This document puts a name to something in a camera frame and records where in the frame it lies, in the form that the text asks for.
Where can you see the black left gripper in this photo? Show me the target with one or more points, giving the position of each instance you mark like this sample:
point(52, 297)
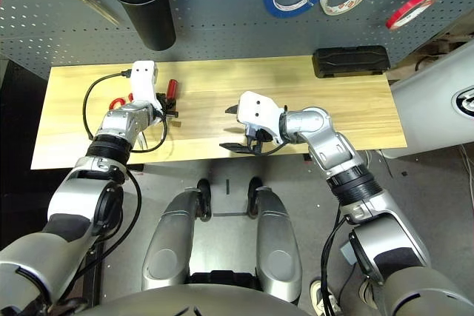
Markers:
point(161, 105)

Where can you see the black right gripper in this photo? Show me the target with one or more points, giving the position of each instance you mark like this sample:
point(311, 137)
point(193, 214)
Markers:
point(259, 136)

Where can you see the red tape roll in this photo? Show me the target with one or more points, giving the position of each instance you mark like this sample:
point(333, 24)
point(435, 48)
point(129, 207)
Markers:
point(396, 18)

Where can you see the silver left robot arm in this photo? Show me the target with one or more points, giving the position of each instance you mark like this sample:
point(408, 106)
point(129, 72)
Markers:
point(81, 190)

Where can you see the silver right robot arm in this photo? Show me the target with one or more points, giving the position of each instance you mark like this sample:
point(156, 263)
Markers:
point(333, 146)

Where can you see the grey metal pegboard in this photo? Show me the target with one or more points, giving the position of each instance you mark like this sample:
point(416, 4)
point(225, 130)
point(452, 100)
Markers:
point(222, 16)

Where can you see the black plastic cup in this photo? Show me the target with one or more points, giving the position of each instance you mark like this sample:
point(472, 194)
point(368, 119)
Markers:
point(152, 23)

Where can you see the silver right robot leg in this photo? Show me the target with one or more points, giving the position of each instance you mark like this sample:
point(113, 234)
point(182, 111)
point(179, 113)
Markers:
point(277, 249)

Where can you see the silver robot leg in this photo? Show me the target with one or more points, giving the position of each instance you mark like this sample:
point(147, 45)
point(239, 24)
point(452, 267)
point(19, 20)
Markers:
point(170, 242)
point(277, 249)

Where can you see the silver left robot leg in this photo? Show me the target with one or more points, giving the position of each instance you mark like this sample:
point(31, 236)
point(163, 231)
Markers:
point(170, 242)

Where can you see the black plastic tool case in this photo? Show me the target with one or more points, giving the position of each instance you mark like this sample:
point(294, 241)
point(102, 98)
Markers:
point(350, 60)

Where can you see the small grey adapter box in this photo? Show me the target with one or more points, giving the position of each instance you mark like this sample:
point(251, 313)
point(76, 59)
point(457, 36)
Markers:
point(349, 253)

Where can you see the grey robot torso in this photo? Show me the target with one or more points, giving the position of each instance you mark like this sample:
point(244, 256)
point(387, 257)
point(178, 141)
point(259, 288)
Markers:
point(192, 301)

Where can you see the white black sneaker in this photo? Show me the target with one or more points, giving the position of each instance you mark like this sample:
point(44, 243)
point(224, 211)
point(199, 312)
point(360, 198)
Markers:
point(322, 297)
point(368, 294)

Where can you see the white grey machine casing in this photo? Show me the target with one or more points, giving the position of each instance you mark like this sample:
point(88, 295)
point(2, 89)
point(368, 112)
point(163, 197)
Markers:
point(426, 116)

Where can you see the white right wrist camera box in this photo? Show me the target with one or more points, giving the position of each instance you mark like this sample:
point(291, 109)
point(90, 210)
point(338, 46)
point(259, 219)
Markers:
point(257, 109)

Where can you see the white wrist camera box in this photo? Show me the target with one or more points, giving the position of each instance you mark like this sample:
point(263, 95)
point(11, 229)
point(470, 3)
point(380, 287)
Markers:
point(257, 109)
point(142, 83)

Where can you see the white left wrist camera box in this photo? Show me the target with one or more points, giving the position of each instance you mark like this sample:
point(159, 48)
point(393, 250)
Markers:
point(142, 83)

